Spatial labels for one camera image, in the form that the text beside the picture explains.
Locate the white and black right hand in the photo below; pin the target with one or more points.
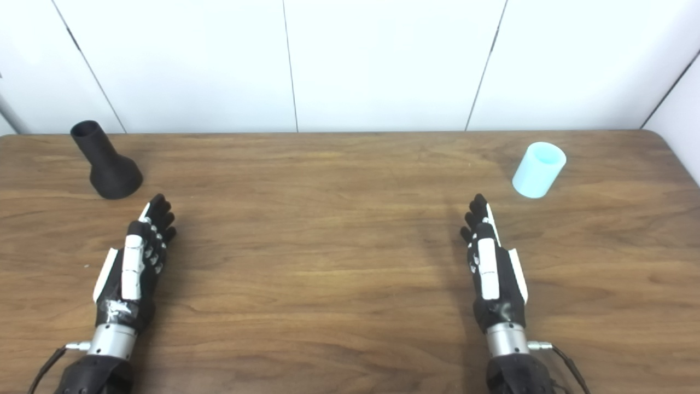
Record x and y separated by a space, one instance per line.
489 268

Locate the white and black left hand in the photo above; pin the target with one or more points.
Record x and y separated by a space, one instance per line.
131 268

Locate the black nozzle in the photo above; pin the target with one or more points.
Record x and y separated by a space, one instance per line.
106 164

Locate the light blue cylinder cup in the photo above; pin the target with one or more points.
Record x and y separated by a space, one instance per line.
538 171

